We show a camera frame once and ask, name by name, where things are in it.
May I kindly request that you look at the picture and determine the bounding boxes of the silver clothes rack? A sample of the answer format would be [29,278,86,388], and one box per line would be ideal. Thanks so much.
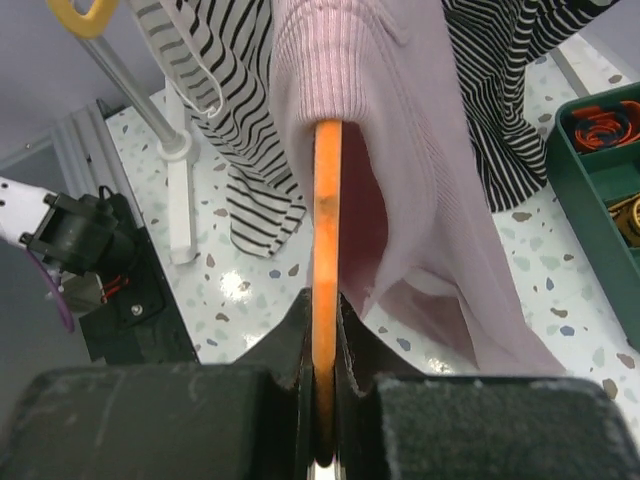
[74,29,201,266]

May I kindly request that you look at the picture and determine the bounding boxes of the white striped tank top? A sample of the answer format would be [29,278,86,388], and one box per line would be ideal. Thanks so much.
[129,1,306,258]

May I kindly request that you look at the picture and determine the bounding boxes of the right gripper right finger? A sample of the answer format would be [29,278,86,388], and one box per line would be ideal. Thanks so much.
[336,303,639,479]

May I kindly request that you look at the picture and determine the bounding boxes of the orange hanger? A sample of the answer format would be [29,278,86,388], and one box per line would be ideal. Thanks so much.
[311,119,342,465]

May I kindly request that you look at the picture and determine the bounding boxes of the pink tank top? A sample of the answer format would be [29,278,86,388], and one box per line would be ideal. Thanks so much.
[270,1,564,376]

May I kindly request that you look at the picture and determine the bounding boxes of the orange black rolled tie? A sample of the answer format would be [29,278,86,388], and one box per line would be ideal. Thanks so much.
[568,100,639,154]

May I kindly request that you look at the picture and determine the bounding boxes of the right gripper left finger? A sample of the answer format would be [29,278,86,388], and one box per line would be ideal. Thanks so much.
[7,289,313,479]

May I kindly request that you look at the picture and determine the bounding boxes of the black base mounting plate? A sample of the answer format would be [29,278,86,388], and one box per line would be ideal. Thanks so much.
[74,106,197,364]

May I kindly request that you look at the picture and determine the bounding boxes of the black striped tank top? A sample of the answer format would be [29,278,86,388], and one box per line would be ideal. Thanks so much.
[442,0,613,213]

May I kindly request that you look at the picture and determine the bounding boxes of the yellow rolled tie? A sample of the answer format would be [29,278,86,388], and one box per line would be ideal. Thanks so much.
[608,193,640,248]

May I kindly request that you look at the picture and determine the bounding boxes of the yellow hanger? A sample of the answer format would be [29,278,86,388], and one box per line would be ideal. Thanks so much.
[47,0,121,40]

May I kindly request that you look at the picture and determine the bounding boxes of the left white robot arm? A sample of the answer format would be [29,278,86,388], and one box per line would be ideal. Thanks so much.
[1,178,141,280]

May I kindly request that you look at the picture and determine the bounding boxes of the green divided organizer tray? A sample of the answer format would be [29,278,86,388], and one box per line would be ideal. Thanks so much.
[546,83,639,348]

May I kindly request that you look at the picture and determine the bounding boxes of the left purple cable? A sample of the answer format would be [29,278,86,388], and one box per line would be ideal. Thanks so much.
[27,249,76,335]

